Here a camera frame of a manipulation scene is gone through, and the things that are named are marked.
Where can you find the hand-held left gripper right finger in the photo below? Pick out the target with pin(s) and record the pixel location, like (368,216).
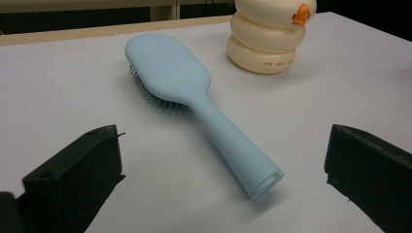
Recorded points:
(372,174)

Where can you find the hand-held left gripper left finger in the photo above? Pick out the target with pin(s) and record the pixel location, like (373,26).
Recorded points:
(68,181)

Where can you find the light blue hairbrush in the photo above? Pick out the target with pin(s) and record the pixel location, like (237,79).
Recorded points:
(168,64)

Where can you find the cream duck-shaped holder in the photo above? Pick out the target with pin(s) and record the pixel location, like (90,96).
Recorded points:
(262,48)

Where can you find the white table board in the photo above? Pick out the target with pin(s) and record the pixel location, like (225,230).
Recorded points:
(48,97)

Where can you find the beige wooden desk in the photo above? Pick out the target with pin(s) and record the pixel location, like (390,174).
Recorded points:
(64,5)

